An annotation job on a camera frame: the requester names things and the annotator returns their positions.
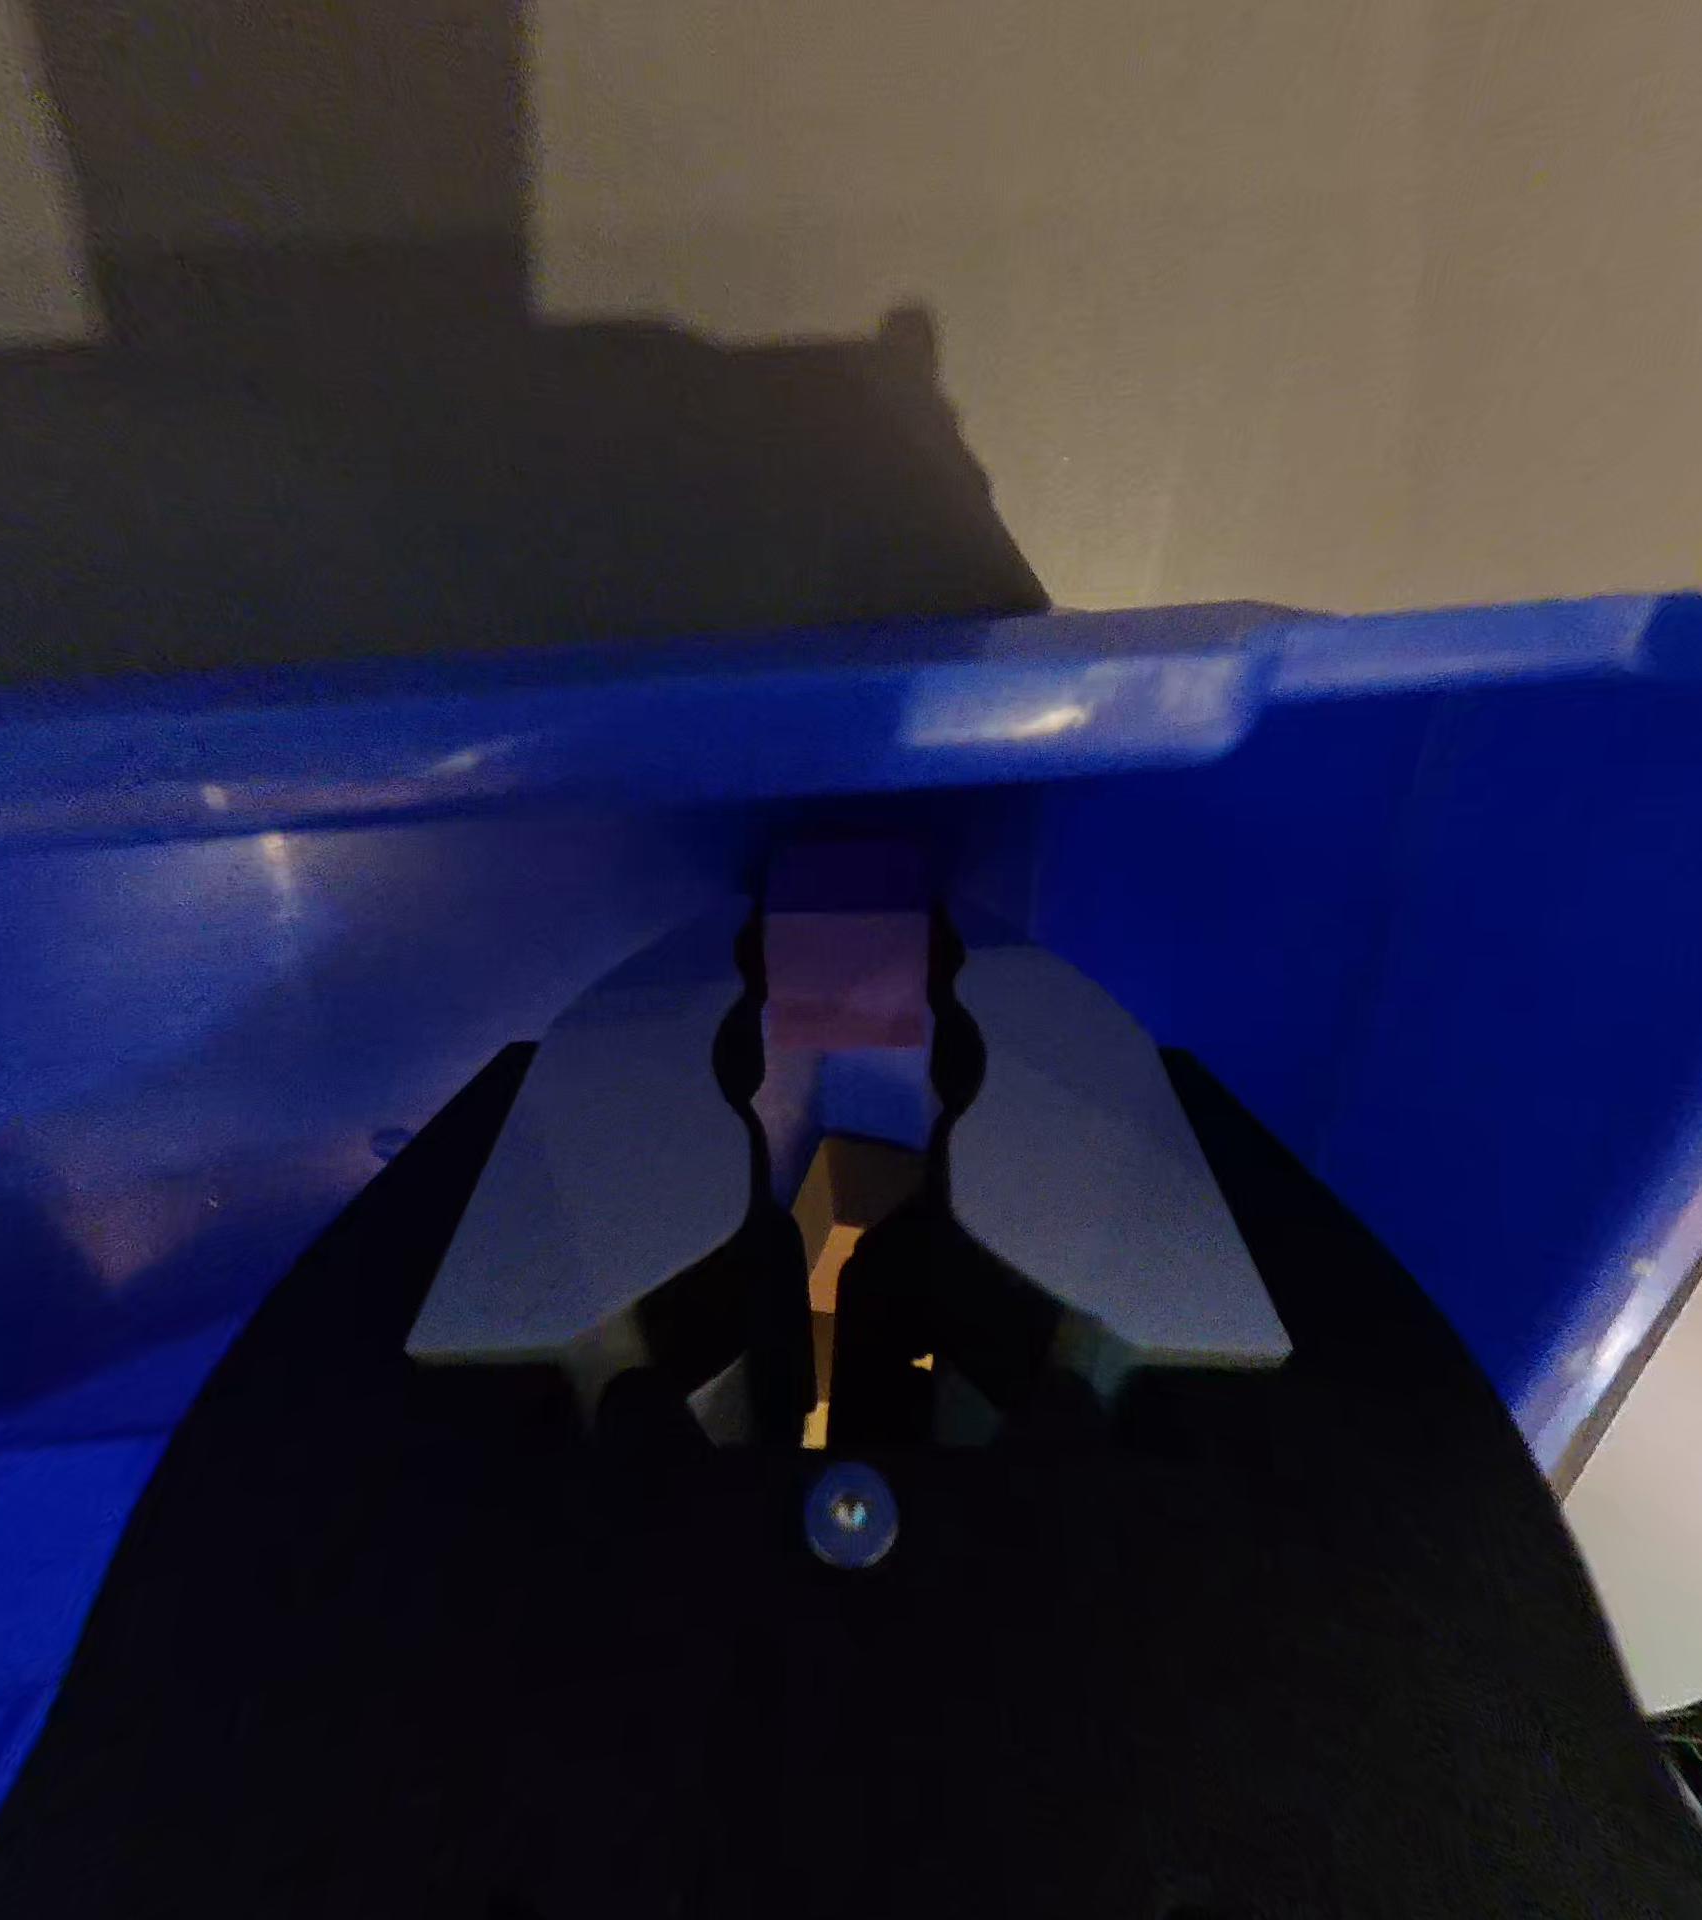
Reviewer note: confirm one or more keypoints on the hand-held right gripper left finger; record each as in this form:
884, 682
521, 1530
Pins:
596, 1186

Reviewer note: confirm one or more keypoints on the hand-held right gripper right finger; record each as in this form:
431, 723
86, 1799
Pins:
1105, 1186

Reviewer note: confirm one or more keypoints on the purple wooden cube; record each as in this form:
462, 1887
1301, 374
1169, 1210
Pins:
845, 976

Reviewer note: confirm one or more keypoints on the blue plastic bin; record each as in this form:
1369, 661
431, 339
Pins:
191, 976

